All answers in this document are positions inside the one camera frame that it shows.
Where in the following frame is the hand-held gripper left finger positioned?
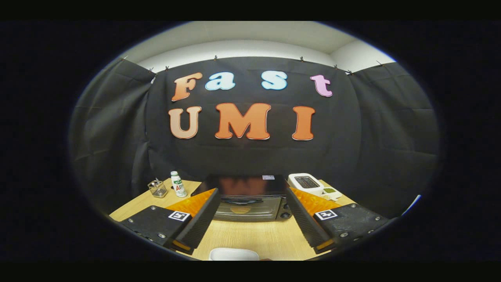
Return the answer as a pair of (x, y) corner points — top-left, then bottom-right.
(119, 188), (222, 255)

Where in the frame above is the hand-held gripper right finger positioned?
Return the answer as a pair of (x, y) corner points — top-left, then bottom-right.
(286, 187), (390, 254)

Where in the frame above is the black toaster oven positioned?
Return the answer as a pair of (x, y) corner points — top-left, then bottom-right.
(191, 174), (293, 222)

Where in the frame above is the white bread toaster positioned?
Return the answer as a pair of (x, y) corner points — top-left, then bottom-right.
(288, 173), (324, 193)

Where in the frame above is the small white dish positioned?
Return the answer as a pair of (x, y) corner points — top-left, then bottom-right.
(321, 186), (342, 201)

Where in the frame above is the white drink bottle green label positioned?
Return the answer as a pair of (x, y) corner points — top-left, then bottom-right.
(171, 171), (187, 198)

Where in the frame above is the white square plate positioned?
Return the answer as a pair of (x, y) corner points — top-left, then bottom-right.
(209, 248), (260, 261)

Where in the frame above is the black backdrop cloth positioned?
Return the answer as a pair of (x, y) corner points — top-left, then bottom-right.
(68, 57), (441, 218)

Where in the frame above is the row of small cloth clips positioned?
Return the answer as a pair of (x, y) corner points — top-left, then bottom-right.
(121, 55), (384, 76)

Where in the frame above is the wire mesh holder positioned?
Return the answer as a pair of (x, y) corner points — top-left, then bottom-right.
(148, 178), (168, 198)

